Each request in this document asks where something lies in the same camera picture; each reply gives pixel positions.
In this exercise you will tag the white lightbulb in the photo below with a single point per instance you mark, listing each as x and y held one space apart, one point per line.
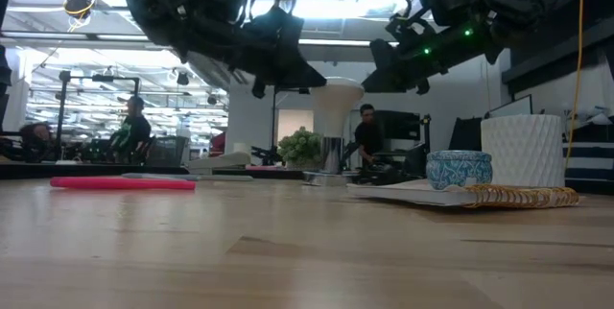
338 98

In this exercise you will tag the chrome lamp socket base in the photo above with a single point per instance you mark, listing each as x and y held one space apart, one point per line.
332 155

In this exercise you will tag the black background stand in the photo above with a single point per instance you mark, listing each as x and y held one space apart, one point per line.
275 117

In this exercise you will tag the black monitor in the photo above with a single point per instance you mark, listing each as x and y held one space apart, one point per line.
403 126

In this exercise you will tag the black office chair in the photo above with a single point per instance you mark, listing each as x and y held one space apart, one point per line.
465 136

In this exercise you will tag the green succulent plant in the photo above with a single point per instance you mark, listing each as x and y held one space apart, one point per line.
299 148

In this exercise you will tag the grey stapler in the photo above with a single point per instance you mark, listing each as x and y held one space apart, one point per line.
220 161

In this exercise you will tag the white monitor screen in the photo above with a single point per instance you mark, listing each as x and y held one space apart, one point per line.
513 107

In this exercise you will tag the blue patterned round tin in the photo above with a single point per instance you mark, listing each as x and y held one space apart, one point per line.
458 170

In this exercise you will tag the short blue pen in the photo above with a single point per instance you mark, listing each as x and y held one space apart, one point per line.
225 178

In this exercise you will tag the black mesh chair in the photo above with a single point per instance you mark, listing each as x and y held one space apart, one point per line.
168 153

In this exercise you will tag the white textured pen cup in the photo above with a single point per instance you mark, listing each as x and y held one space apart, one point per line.
523 150

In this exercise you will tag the long pale blue pen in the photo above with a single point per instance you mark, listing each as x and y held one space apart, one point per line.
158 176

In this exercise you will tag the yellow black ceiling reel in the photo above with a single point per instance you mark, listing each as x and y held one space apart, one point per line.
79 6

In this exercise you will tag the pink highlighter pen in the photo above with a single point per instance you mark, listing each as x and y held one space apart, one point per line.
120 183

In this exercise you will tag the blue white striped box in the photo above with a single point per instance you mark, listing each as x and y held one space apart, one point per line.
590 162

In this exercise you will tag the black aluminium table frame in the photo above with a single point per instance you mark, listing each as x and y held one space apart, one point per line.
96 170

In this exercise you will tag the black background frame rig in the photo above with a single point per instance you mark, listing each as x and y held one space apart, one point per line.
61 107

